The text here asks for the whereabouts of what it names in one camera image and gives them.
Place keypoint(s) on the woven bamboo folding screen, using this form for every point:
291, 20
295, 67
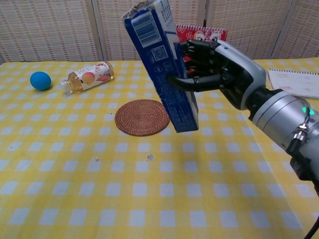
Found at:
62, 27

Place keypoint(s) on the red desk calendar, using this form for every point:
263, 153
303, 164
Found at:
199, 32

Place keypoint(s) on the yellow white checked tablecloth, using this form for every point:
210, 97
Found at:
124, 189

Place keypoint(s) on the white spiral notebook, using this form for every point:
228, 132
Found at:
296, 82

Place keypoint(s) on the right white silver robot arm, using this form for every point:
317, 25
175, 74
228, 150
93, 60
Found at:
284, 119

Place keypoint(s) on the blue toothpaste box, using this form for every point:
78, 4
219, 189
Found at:
159, 62

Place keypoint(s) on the blue ball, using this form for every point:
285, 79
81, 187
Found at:
40, 81

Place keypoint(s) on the round brown woven coaster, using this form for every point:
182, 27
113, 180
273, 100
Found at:
142, 118

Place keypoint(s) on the tea bottle with peach label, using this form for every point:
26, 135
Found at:
87, 77

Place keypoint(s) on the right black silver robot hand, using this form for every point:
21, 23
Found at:
236, 72

